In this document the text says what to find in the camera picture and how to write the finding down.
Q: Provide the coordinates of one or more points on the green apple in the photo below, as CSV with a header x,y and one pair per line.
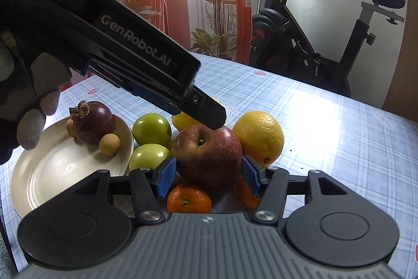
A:
x,y
152,128
148,156

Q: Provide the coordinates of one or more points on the cream round plate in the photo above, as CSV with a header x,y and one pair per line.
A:
x,y
59,161

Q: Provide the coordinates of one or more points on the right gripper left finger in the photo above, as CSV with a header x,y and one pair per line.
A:
x,y
147,186

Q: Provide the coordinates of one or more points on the red apple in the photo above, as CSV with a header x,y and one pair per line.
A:
x,y
210,159

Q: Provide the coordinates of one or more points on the small orange mandarin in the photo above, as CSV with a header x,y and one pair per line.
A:
x,y
245,194

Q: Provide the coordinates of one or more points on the grey gloved left hand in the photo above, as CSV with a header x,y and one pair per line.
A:
x,y
30,92

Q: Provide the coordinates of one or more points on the small tan longan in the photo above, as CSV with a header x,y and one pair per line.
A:
x,y
70,128
109,144

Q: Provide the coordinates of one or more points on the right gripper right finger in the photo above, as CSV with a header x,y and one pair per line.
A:
x,y
270,184

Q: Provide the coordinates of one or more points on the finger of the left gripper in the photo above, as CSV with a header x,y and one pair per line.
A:
x,y
203,108
83,66

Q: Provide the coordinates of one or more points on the yellow lemon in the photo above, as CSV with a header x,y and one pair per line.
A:
x,y
261,136
182,121

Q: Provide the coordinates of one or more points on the dark purple mangosteen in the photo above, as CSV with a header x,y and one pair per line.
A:
x,y
92,120

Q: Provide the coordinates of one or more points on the black exercise bike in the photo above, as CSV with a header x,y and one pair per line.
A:
x,y
328,25

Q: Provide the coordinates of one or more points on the blue plaid strawberry tablecloth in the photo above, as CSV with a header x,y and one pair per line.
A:
x,y
369,150

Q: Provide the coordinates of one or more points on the brown wooden wardrobe panel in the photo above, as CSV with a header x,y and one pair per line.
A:
x,y
402,96

